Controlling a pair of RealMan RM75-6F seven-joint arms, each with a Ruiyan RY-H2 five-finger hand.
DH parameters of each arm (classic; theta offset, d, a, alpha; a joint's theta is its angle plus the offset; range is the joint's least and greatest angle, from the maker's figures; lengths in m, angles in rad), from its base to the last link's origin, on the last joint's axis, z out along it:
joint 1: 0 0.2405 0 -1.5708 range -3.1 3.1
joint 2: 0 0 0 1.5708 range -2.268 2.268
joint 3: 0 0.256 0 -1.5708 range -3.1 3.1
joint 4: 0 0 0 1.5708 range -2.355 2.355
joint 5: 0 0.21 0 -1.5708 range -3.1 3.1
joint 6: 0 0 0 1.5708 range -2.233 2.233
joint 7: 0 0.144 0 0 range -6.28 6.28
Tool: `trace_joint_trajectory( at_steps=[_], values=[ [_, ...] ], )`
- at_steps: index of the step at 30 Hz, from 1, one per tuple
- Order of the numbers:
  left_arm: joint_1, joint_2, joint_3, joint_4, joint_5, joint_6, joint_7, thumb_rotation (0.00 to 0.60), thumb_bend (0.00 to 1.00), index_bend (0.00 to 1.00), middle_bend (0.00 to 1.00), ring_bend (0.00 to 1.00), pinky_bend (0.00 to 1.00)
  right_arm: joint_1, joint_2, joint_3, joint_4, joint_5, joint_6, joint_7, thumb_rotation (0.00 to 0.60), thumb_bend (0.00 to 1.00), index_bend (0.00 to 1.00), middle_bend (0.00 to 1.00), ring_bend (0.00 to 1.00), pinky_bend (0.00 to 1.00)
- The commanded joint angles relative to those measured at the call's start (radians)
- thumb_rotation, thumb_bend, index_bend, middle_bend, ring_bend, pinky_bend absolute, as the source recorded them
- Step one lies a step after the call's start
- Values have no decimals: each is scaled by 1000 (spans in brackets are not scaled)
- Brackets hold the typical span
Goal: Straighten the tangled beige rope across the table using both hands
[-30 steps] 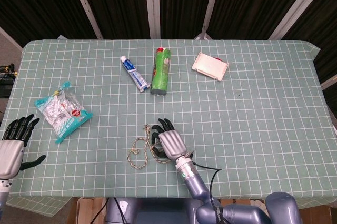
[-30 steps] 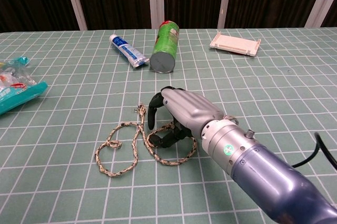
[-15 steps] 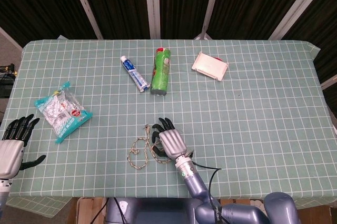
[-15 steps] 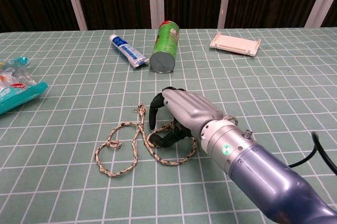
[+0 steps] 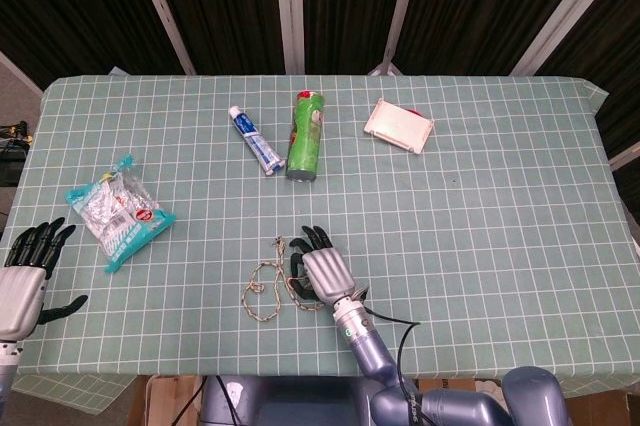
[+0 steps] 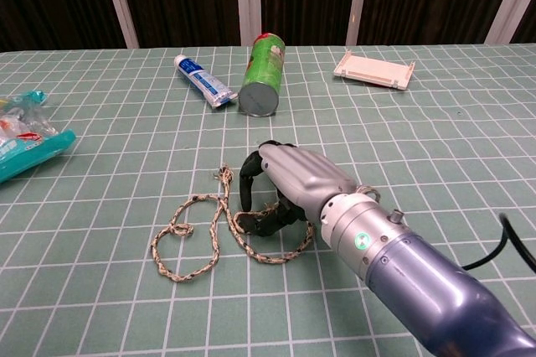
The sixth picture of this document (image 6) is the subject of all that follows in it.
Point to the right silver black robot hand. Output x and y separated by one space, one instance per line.
301 172

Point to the white blue toothpaste tube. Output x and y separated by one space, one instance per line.
201 78

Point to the teal snack bag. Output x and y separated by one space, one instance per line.
37 147

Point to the green chips can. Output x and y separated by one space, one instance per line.
264 68

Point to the white plastic tray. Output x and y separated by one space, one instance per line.
372 68

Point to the green checked tablecloth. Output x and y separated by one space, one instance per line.
419 143

